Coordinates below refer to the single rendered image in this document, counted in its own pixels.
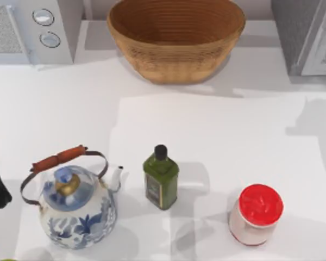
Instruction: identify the green bottle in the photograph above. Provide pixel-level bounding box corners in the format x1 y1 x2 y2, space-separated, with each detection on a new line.
143 144 179 211

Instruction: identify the pale microwave oven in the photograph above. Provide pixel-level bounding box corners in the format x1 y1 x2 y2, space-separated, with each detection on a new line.
0 0 85 66

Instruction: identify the brown woven basket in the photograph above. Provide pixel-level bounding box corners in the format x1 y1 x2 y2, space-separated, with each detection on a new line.
106 0 246 85

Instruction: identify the round microwave knob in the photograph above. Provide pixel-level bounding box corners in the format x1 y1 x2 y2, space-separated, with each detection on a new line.
39 30 62 49
32 8 55 27

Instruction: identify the blue and white kettle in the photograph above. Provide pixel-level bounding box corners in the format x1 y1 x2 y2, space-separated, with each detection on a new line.
20 145 124 250

